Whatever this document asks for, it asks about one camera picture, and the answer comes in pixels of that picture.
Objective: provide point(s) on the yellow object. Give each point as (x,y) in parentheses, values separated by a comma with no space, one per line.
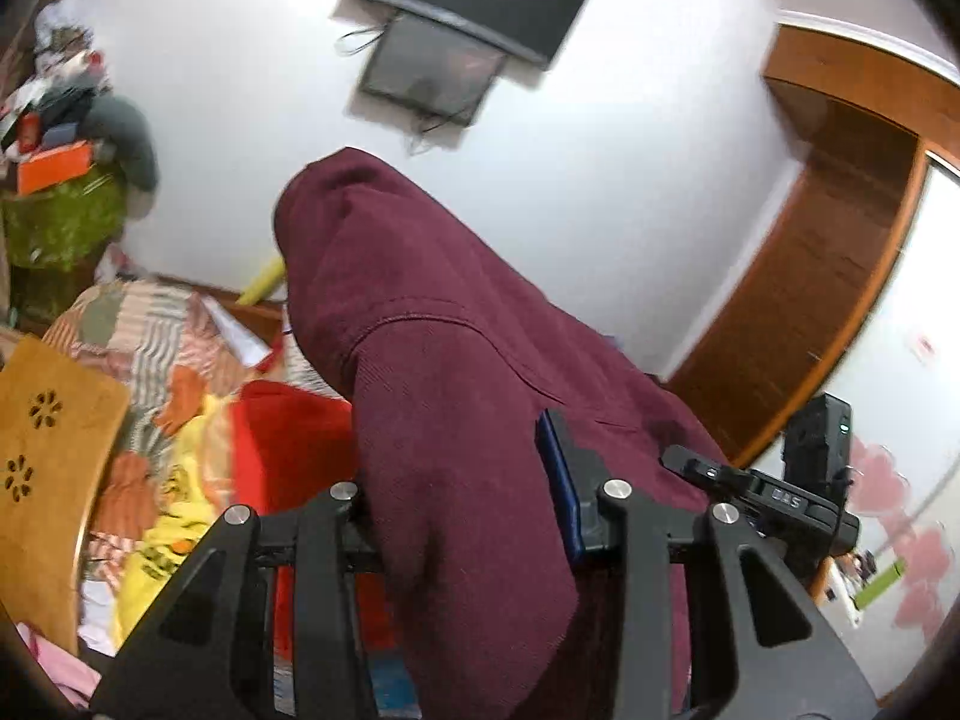
(266,281)

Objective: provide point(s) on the small door sticker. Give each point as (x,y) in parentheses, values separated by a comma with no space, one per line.
(924,347)

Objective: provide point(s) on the green patterned cover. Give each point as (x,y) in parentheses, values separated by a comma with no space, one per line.
(64,225)

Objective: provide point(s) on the striped orange patchwork quilt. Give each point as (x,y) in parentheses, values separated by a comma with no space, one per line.
(142,345)

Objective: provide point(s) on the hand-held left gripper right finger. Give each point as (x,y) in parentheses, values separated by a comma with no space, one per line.
(559,480)

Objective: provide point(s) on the small black wall monitor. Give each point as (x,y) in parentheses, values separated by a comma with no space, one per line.
(431,71)

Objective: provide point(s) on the red garment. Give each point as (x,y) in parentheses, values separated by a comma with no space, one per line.
(300,450)

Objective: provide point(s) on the grey garment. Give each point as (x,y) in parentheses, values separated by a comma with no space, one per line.
(124,139)

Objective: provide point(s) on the pink cloth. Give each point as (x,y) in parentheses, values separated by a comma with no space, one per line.
(60,671)

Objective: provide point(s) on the wooden wardrobe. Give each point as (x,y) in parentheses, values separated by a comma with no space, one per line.
(840,60)

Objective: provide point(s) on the orange box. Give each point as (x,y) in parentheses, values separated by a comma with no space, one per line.
(56,169)

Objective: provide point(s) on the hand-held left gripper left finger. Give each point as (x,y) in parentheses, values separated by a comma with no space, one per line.
(330,540)

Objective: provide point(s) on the green bottle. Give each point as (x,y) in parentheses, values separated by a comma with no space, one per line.
(879,583)

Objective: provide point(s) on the pile of clutter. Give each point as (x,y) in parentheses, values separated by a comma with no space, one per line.
(52,75)

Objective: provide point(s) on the white sliding door with hearts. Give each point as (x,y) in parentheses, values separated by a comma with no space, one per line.
(900,405)

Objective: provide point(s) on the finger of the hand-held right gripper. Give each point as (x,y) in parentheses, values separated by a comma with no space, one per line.
(705,471)

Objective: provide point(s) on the yellow cloth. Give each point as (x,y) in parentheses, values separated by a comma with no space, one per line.
(172,540)

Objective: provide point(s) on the wooden lap table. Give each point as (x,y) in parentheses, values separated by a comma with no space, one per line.
(52,480)

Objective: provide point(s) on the brown wooden door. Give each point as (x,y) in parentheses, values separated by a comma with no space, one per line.
(810,277)

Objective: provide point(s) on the maroon button shirt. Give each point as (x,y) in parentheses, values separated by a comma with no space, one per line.
(450,390)

